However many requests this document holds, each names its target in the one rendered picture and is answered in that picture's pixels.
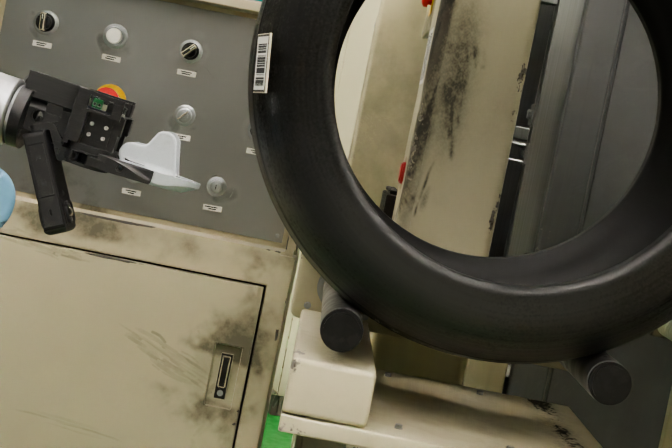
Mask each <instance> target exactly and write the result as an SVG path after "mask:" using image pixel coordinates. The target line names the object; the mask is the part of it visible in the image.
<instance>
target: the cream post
mask: <svg viewBox="0 0 672 448"><path fill-rule="evenodd" d="M540 4H541V0H436V3H435V8H434V12H433V17H432V22H431V27H430V31H431V30H432V29H433V28H434V30H433V35H432V40H431V45H430V49H429V54H428V59H427V64H426V69H425V74H424V79H423V83H422V84H420V85H419V89H418V94H417V98H416V103H415V107H414V112H413V117H412V122H411V126H410V131H409V136H408V141H407V146H406V151H405V156H404V161H403V162H406V167H405V173H404V178H403V182H402V184H400V183H399V186H398V191H397V196H396V201H395V206H394V211H393V216H392V220H393V221H394V222H396V223H397V224H398V225H400V226H401V227H402V228H404V229H405V230H407V231H408V232H410V233H411V234H413V235H415V236H417V237H418V238H420V239H422V240H424V241H426V242H428V243H431V244H433V245H435V246H438V247H441V248H443V249H447V250H450V251H453V252H457V253H462V254H467V255H473V256H482V257H488V256H489V251H490V246H491V242H492V237H493V232H494V227H495V222H496V217H497V213H498V208H499V203H500V198H501V193H502V188H503V183H504V179H505V174H506V169H507V164H508V159H509V154H510V149H511V145H512V140H513V135H514V130H515V125H516V120H517V116H518V111H519V106H520V101H521V96H522V91H523V86H524V82H525V77H526V72H527V67H528V62H529V57H530V53H531V48H532V43H533V38H534V33H535V28H536V23H537V19H538V14H539V9H540ZM370 339H371V345H372V351H373V358H374V364H375V369H381V370H386V371H391V372H396V373H401V374H406V375H411V376H416V377H421V378H426V379H431V380H436V381H441V382H446V383H451V384H457V385H462V382H463V377H464V373H465V368H466V363H467V358H464V357H459V356H455V355H451V354H448V353H444V352H441V351H438V350H435V349H432V348H429V347H426V346H424V345H421V344H418V343H416V342H414V341H411V340H409V339H404V338H399V337H394V336H388V335H383V334H378V333H373V332H370Z"/></svg>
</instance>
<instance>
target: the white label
mask: <svg viewBox="0 0 672 448"><path fill-rule="evenodd" d="M271 43H272V33H264V34H258V38H257V49H256V60H255V72H254V83H253V93H267V88H268V77H269V66H270V54H271Z"/></svg>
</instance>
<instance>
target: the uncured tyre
mask: <svg viewBox="0 0 672 448"><path fill-rule="evenodd" d="M628 1H629V2H630V3H631V5H632V7H633V8H634V10H635V11H636V13H637V15H638V17H639V19H640V21H641V22H642V25H643V27H644V29H645V31H646V34H647V36H648V39H649V42H650V45H651V48H652V52H653V56H654V60H655V65H656V72H657V81H658V106H657V116H656V122H655V127H654V132H653V136H652V139H651V143H650V146H649V149H648V151H647V154H646V156H645V159H644V161H643V163H642V165H641V167H640V169H639V171H638V173H637V175H636V176H635V178H634V180H633V181H632V183H631V184H630V186H629V187H628V189H627V190H626V191H625V193H624V194H623V195H622V197H621V198H620V199H619V200H618V201H617V202H616V204H615V205H614V206H613V207H612V208H611V209H610V210H609V211H608V212H607V213H606V214H605V215H603V216H602V217H601V218H600V219H599V220H598V221H596V222H595V223H594V224H592V225H591V226H590V227H588V228H587V229H585V230H584V231H582V232H581V233H579V234H577V235H576V236H574V237H572V238H570V239H568V240H566V241H564V242H562V243H560V244H558V245H555V246H553V247H550V248H547V249H544V250H540V251H537V252H533V253H529V254H523V255H517V256H508V257H482V256H473V255H467V254H462V253H457V252H453V251H450V250H447V249H443V248H441V247H438V246H435V245H433V244H431V243H428V242H426V241H424V240H422V239H420V238H418V237H417V236H415V235H413V234H411V233H410V232H408V231H407V230H405V229H404V228H402V227H401V226H400V225H398V224H397V223H396V222H394V221H393V220H392V219H391V218H390V217H388V216H387V215H386V214H385V213H384V212H383V211H382V210H381V209H380V208H379V207H378V206H377V205H376V204H375V202H374V201H373V200H372V199H371V198H370V196H369V195H368V194H367V193H366V191H365V190H364V188H363V187H362V186H361V184H360V182H359V181H358V179H357V178H356V176H355V174H354V172H353V170H352V168H351V166H350V164H349V162H348V160H347V157H346V155H345V152H344V149H343V146H342V143H341V140H340V136H339V132H338V127H337V122H336V114H335V99H334V93H335V78H336V70H337V65H338V60H339V56H340V52H341V49H342V45H343V42H344V40H345V37H346V34H347V32H348V30H349V28H350V25H351V23H352V21H353V19H354V18H355V16H356V14H357V12H358V11H359V9H360V8H361V6H362V5H363V3H364V2H365V0H262V3H261V7H260V10H259V13H258V17H257V21H256V25H255V29H254V34H253V39H252V45H251V52H250V60H249V72H248V105H249V118H250V126H251V133H252V139H253V144H254V149H255V153H256V157H257V161H258V164H259V168H260V171H261V174H262V177H263V180H264V183H265V186H266V189H267V191H268V193H269V196H270V198H271V201H272V203H273V205H274V207H275V209H276V211H277V213H278V215H279V217H280V219H281V221H282V223H283V224H284V226H285V228H286V230H287V231H288V233H289V235H290V236H291V238H292V239H293V241H294V242H295V244H296V245H297V247H298V248H299V250H300V251H301V252H302V254H303V255H304V256H305V258H306V259H307V260H308V261H309V263H310V264H311V265H312V266H313V268H314V269H315V270H316V271H317V272H318V273H319V274H320V275H321V276H322V278H323V279H324V280H325V281H326V282H327V283H328V284H329V285H330V286H331V287H332V288H333V289H334V290H335V291H337V292H338V293H339V294H340V295H341V296H342V297H343V298H344V299H346V300H347V301H348V302H349V303H350V304H352V305H353V306H354V307H356V308H357V309H358V310H360V311H361V312H362V313H364V314H365V315H367V316H368V317H369V316H373V317H375V318H376V319H378V320H380V321H381V322H383V323H384V324H386V325H388V326H390V327H391V328H393V329H395V330H397V331H399V332H401V333H403V334H404V335H402V336H403V337H405V338H407V339H409V340H411V341H414V342H416V343H418V344H421V345H424V346H426V347H429V348H432V349H435V350H438V351H441V352H444V353H448V354H451V355H455V356H459V357H464V358H468V359H474V360H480V361H487V362H495V363H510V364H535V363H549V362H558V361H565V360H571V359H576V358H581V357H585V356H589V355H593V354H597V353H600V352H604V351H607V350H610V349H613V348H616V347H618V346H621V345H624V344H626V343H629V342H631V341H633V340H635V339H638V338H640V337H642V336H644V335H646V334H648V333H650V332H652V331H654V330H656V329H657V328H659V327H661V326H663V325H664V324H666V323H668V322H669V321H671V320H672V0H628ZM264 33H272V43H271V54H270V66H269V77H268V88H267V93H253V83H254V72H255V60H256V49H257V38H258V34H264Z"/></svg>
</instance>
